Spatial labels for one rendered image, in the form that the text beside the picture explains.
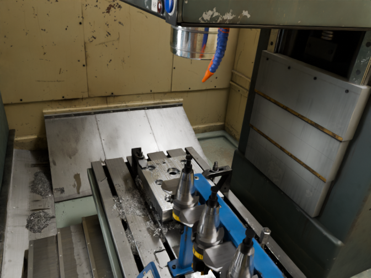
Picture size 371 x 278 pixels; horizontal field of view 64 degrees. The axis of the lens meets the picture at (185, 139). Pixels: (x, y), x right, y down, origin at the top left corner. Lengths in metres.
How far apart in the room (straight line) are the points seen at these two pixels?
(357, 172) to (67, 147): 1.42
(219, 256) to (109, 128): 1.42
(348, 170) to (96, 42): 1.41
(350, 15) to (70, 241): 1.15
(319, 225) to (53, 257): 1.00
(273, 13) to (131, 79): 1.44
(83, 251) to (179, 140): 0.96
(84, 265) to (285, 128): 0.90
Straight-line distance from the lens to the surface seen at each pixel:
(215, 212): 0.56
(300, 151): 1.20
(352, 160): 1.11
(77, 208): 1.58
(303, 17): 0.63
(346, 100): 1.04
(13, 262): 1.36
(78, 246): 1.27
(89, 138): 1.84
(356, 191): 1.13
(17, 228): 1.49
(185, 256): 0.90
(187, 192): 0.65
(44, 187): 1.69
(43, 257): 1.28
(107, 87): 1.92
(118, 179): 1.27
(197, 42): 0.80
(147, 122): 1.95
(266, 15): 0.57
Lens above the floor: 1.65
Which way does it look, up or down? 28 degrees down
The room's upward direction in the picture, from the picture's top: 5 degrees clockwise
